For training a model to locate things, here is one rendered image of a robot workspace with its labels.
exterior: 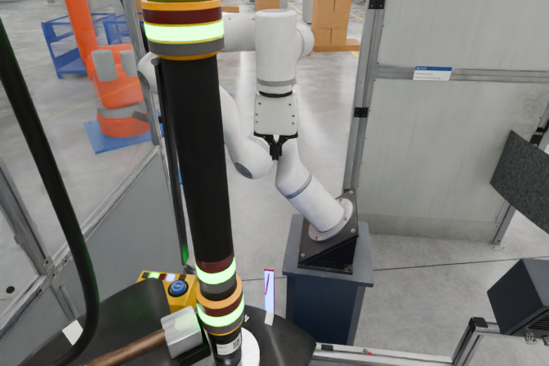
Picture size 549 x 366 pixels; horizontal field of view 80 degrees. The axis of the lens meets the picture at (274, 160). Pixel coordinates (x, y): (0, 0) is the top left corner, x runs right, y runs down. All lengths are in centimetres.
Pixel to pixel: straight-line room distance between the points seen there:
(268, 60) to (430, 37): 152
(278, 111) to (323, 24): 774
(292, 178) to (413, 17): 130
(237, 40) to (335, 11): 769
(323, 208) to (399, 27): 125
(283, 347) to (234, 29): 68
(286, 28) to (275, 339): 62
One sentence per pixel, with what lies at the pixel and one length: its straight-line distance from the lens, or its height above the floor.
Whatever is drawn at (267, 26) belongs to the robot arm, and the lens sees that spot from 68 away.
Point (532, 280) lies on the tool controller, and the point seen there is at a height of 124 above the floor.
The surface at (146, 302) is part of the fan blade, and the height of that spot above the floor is 143.
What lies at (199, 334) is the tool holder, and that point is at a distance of 35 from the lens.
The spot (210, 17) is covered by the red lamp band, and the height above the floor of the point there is 180.
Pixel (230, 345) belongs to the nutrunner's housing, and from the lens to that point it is 38.
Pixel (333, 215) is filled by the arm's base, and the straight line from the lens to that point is 113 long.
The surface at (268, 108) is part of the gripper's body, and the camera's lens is 74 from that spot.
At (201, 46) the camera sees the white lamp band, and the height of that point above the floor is 179.
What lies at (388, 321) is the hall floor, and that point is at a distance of 228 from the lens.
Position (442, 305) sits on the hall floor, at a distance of 247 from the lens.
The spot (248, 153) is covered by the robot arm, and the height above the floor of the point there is 134.
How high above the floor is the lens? 183
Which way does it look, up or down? 31 degrees down
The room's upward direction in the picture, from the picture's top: straight up
